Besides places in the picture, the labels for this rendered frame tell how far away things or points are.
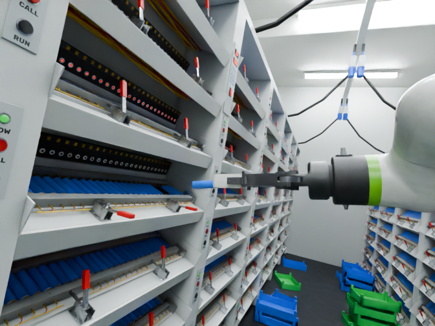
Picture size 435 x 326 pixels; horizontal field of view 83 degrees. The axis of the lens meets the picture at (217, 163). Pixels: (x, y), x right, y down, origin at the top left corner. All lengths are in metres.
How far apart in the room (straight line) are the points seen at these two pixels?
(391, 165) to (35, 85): 0.55
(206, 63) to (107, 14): 0.58
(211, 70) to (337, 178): 0.70
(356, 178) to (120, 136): 0.45
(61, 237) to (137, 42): 0.40
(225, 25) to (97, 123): 0.74
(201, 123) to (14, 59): 0.67
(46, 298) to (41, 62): 0.41
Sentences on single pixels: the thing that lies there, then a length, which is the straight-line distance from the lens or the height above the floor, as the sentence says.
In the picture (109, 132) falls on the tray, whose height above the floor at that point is 1.08.
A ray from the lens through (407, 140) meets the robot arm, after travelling 0.45.
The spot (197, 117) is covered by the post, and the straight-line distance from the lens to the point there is 0.98.
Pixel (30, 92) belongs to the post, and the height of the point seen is 1.10.
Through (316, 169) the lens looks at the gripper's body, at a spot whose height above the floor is 1.07.
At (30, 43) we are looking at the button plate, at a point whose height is 1.16.
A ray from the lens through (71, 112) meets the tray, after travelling 0.46.
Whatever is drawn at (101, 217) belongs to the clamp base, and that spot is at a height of 0.91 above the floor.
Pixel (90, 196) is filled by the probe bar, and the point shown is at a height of 0.94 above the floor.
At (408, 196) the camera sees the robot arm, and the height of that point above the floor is 1.05.
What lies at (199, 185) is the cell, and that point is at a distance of 0.57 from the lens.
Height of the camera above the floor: 1.02
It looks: 4 degrees up
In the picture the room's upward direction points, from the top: 9 degrees clockwise
